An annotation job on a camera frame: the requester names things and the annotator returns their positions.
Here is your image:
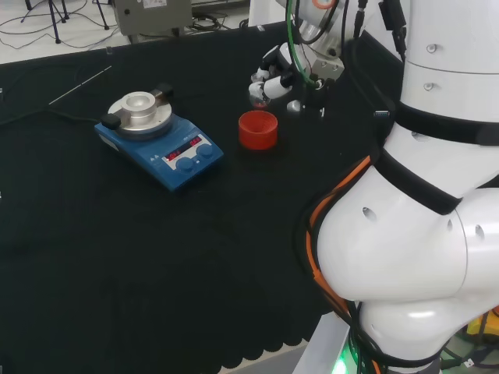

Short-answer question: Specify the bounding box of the black bench cloth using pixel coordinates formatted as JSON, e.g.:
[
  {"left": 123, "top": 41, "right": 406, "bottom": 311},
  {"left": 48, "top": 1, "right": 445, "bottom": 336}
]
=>
[{"left": 0, "top": 21, "right": 403, "bottom": 374}]

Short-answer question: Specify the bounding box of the red flask support ring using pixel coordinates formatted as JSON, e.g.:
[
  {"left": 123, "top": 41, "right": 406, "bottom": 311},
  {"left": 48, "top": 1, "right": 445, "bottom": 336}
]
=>
[{"left": 238, "top": 110, "right": 279, "bottom": 152}]

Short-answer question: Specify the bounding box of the grey metal control box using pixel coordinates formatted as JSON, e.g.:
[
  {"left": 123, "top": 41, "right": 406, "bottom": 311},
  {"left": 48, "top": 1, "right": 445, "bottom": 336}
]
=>
[{"left": 112, "top": 0, "right": 195, "bottom": 37}]

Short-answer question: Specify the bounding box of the black tripod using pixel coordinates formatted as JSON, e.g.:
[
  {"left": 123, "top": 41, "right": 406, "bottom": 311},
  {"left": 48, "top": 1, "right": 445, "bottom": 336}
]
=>
[
  {"left": 23, "top": 0, "right": 72, "bottom": 44},
  {"left": 91, "top": 0, "right": 111, "bottom": 31}
]

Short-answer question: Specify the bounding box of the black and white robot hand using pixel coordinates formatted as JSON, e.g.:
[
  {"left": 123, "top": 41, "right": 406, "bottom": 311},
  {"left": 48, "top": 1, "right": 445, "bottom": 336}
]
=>
[{"left": 248, "top": 44, "right": 298, "bottom": 108}]

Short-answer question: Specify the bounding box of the black heater power cable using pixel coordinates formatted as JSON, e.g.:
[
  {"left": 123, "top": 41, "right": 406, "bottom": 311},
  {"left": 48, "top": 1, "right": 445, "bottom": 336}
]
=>
[{"left": 0, "top": 108, "right": 103, "bottom": 127}]

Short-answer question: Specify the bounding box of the clear glass round-bottom flask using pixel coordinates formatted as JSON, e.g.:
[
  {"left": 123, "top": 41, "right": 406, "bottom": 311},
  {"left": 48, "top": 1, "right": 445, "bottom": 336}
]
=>
[{"left": 248, "top": 69, "right": 273, "bottom": 109}]

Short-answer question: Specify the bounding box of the yellow stop button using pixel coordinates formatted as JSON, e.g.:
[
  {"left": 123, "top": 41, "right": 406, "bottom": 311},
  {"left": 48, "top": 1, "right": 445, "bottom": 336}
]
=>
[{"left": 466, "top": 306, "right": 499, "bottom": 340}]

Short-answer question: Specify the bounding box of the heater with blue base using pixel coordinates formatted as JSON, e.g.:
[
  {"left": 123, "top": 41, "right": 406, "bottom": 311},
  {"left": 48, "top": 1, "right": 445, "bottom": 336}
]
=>
[{"left": 94, "top": 83, "right": 225, "bottom": 195}]

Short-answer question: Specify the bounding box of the clear glass rod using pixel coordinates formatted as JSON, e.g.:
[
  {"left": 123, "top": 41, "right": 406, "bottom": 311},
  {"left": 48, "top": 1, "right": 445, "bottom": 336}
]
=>
[{"left": 48, "top": 65, "right": 113, "bottom": 106}]

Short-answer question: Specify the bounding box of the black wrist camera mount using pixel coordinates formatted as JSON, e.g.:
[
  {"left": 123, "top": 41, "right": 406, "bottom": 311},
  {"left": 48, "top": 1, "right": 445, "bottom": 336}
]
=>
[{"left": 287, "top": 77, "right": 333, "bottom": 120}]

